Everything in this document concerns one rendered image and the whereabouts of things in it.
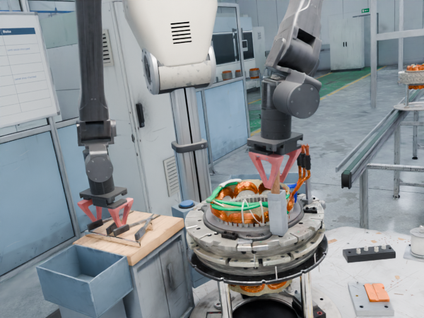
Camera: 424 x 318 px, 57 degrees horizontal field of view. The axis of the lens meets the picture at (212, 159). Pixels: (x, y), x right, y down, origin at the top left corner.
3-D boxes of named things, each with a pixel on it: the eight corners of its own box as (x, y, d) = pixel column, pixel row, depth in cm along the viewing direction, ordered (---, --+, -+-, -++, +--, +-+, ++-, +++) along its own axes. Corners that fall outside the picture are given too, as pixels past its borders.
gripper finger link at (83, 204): (102, 234, 94) (94, 198, 91) (81, 229, 97) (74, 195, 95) (122, 222, 99) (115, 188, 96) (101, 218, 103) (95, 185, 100)
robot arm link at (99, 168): (114, 118, 92) (76, 119, 90) (120, 125, 82) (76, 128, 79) (117, 166, 95) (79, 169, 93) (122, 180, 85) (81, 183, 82)
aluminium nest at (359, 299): (394, 316, 97) (394, 308, 97) (356, 316, 99) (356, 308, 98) (381, 288, 109) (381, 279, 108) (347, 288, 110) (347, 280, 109)
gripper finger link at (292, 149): (300, 182, 78) (303, 137, 75) (281, 193, 73) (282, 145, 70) (272, 175, 82) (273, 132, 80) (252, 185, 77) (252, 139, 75)
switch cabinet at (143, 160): (171, 199, 412) (142, 9, 361) (211, 205, 384) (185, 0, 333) (114, 233, 348) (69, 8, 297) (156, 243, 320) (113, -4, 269)
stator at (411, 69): (414, 86, 345) (415, 63, 340) (439, 86, 326) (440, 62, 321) (399, 89, 335) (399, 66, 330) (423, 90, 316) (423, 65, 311)
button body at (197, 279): (212, 279, 122) (202, 204, 115) (194, 288, 118) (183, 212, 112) (200, 270, 128) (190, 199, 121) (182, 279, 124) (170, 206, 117)
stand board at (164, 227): (132, 266, 84) (130, 256, 84) (74, 251, 94) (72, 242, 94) (185, 226, 101) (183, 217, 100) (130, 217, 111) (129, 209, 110)
